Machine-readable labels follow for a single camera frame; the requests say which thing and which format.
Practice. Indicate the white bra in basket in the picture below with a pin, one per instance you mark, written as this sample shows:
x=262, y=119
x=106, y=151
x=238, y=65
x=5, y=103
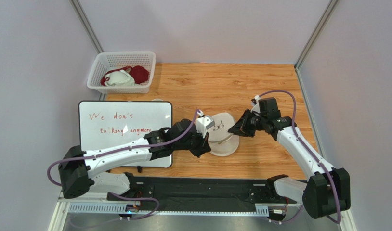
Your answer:
x=119, y=79

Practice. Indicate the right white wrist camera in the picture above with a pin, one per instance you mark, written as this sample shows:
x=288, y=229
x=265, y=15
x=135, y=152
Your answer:
x=255, y=105

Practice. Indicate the aluminium frame rail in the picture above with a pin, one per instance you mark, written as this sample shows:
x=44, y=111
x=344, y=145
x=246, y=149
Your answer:
x=98, y=212

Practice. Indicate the white plastic basket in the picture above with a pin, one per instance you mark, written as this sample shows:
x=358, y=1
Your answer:
x=108, y=61

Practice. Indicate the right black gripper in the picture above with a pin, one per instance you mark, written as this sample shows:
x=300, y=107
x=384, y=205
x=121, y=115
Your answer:
x=246, y=123

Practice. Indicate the round white bag lid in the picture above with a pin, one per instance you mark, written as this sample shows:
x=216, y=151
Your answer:
x=222, y=123

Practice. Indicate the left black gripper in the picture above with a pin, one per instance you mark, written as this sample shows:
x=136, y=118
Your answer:
x=203, y=147

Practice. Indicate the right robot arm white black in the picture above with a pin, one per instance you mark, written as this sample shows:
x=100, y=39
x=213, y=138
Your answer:
x=327, y=189

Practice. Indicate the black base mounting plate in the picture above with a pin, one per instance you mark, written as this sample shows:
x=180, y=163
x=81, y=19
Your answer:
x=203, y=195

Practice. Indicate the whiteboard with red writing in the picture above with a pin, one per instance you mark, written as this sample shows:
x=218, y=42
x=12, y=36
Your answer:
x=104, y=124

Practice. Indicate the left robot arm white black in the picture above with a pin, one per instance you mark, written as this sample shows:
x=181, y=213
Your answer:
x=78, y=168

